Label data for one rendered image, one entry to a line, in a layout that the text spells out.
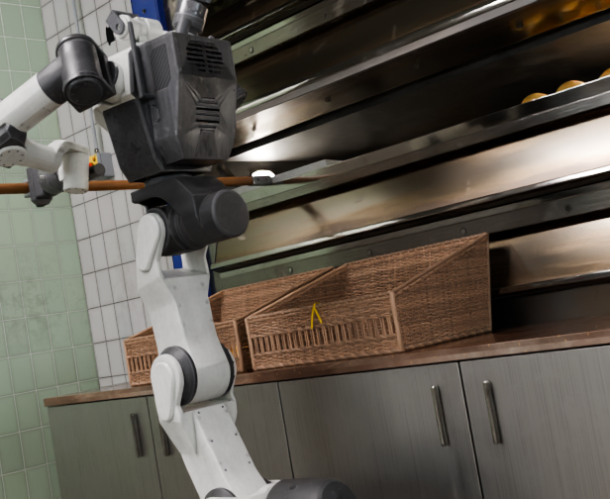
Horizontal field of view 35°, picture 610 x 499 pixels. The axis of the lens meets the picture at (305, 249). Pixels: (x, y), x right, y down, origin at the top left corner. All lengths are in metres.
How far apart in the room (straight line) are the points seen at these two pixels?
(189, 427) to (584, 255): 1.12
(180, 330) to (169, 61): 0.63
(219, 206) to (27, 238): 2.09
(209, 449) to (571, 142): 1.23
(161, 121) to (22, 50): 2.22
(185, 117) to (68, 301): 2.12
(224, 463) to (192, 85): 0.88
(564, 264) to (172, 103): 1.13
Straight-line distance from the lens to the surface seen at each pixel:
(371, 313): 2.46
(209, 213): 2.22
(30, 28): 4.52
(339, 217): 3.16
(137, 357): 3.21
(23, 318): 4.16
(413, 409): 2.35
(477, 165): 2.85
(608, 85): 2.64
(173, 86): 2.27
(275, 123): 3.33
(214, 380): 2.35
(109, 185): 2.96
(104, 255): 4.18
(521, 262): 2.77
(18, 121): 2.37
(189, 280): 2.38
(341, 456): 2.54
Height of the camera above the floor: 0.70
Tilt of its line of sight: 4 degrees up
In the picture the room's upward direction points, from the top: 10 degrees counter-clockwise
